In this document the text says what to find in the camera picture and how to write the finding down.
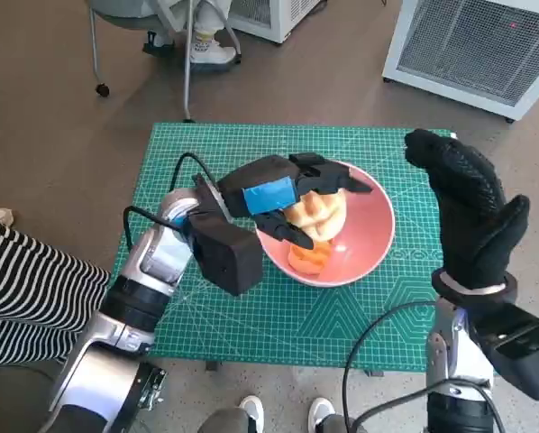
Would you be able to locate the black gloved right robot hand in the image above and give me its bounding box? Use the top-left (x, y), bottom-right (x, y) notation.
top-left (403, 128), bottom-right (531, 290)

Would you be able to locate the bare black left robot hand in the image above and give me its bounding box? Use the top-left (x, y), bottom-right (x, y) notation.
top-left (217, 152), bottom-right (373, 252)

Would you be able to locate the round toy bread bun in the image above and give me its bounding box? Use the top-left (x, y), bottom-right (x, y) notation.
top-left (285, 189), bottom-right (348, 243)

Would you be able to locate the long orange toy bread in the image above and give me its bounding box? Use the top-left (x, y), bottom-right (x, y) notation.
top-left (288, 241), bottom-right (333, 277)

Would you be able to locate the pink bowl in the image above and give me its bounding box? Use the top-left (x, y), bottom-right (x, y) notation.
top-left (254, 158), bottom-right (396, 289)

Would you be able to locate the metal pole leg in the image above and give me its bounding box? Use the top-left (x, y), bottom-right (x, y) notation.
top-left (182, 0), bottom-right (197, 123)

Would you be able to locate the green cutting mat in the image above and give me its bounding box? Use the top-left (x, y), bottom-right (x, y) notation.
top-left (111, 122), bottom-right (500, 372)

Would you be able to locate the seated person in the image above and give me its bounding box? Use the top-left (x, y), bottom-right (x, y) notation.
top-left (142, 0), bottom-right (242, 73)

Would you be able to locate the small white mesh-front appliance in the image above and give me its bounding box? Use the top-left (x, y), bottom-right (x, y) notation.
top-left (228, 0), bottom-right (329, 45)

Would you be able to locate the large white mesh-front appliance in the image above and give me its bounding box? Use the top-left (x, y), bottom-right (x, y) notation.
top-left (381, 0), bottom-right (539, 122)

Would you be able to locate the grey chair on casters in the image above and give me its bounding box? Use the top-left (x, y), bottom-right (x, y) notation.
top-left (88, 0), bottom-right (243, 97)

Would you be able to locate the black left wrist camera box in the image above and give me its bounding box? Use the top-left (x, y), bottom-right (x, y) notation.
top-left (190, 175), bottom-right (264, 298)

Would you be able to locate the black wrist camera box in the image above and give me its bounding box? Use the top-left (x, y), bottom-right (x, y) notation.
top-left (470, 304), bottom-right (539, 401)
top-left (190, 175), bottom-right (264, 298)

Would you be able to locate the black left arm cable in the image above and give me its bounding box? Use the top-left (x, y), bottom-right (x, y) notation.
top-left (123, 152), bottom-right (216, 253)

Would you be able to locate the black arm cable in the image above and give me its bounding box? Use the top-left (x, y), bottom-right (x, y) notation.
top-left (341, 300), bottom-right (437, 420)
top-left (123, 152), bottom-right (216, 253)
top-left (348, 378), bottom-right (507, 433)

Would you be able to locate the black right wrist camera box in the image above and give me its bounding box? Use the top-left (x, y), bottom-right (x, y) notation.
top-left (470, 304), bottom-right (539, 401)

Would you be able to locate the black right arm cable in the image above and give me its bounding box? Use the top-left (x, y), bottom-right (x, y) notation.
top-left (341, 300), bottom-right (437, 420)
top-left (348, 378), bottom-right (507, 433)

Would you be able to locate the black metal bracket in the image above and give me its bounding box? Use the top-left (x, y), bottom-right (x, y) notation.
top-left (132, 363), bottom-right (169, 414)

